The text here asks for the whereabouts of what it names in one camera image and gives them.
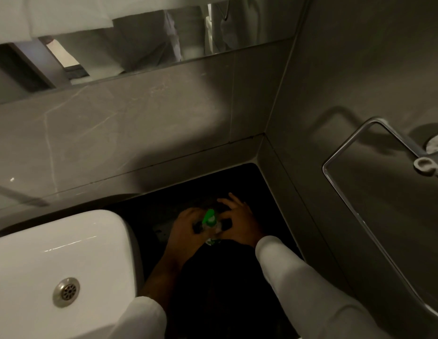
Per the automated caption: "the person's left hand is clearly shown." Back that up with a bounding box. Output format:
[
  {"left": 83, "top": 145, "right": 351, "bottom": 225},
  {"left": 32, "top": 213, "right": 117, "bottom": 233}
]
[{"left": 168, "top": 207, "right": 210, "bottom": 267}]

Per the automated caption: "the person's right hand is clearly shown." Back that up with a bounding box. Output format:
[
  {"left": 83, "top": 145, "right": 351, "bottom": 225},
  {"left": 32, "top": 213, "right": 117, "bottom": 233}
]
[{"left": 217, "top": 192, "right": 265, "bottom": 248}]

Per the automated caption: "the clear bottle with green cap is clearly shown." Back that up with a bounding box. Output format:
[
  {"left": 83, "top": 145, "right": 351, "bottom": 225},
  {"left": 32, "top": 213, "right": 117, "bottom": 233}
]
[{"left": 201, "top": 208, "right": 224, "bottom": 247}]

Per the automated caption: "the person's right forearm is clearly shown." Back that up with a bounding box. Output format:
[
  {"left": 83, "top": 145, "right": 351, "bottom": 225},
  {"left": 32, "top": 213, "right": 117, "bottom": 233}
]
[{"left": 255, "top": 236, "right": 394, "bottom": 339}]

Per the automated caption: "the person's left forearm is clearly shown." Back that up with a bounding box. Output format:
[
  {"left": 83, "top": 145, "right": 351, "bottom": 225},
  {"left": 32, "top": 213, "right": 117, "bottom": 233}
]
[{"left": 108, "top": 243, "right": 202, "bottom": 339}]

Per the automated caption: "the metal sink drain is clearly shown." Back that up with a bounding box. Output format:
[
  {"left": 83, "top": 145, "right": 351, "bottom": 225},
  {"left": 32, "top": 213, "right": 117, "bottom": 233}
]
[{"left": 52, "top": 277, "right": 81, "bottom": 308}]

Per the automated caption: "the white ceramic sink basin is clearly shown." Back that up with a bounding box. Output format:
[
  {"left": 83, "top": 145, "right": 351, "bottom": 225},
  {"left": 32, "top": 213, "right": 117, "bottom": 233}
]
[{"left": 0, "top": 209, "right": 145, "bottom": 339}]

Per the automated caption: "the wall mirror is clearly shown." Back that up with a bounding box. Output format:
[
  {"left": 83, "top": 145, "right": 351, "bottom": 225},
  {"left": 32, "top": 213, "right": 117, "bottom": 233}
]
[{"left": 0, "top": 0, "right": 307, "bottom": 106}]

